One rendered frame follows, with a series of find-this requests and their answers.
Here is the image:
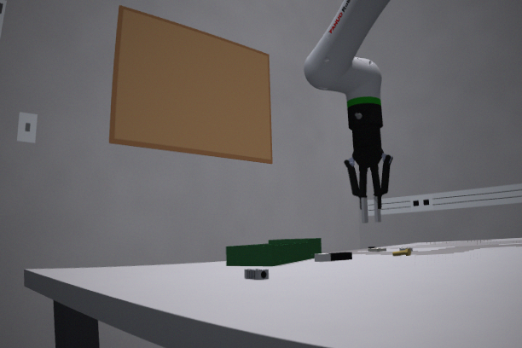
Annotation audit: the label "brass bolt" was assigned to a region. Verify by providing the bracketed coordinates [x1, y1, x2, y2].
[392, 248, 411, 256]

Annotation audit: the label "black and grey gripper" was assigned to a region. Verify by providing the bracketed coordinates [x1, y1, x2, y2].
[344, 125, 392, 223]

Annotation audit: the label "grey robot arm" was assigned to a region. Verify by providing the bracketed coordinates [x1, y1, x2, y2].
[304, 0, 390, 130]

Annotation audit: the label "green three-compartment bin rack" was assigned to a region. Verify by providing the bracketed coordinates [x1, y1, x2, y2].
[226, 238, 322, 266]

